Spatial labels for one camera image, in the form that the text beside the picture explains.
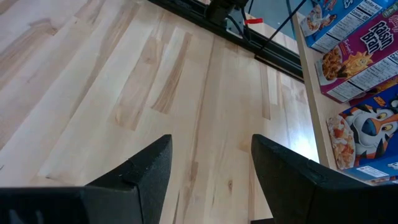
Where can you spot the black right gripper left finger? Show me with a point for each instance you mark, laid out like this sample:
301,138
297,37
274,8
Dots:
140,186

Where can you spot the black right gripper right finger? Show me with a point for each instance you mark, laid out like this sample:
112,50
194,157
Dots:
295,186

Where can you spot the Frosted Flakes cereal box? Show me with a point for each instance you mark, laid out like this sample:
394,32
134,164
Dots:
370,130

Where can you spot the Rice Krispies cereal box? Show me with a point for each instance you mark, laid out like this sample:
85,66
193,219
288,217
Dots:
342,28

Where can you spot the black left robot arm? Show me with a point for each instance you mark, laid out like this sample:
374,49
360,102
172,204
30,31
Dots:
222,7

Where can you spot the wooden shelf with black frame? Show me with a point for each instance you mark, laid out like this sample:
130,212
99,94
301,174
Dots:
314,102

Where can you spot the black aluminium table frame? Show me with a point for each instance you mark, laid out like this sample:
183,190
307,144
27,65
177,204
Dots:
280,59

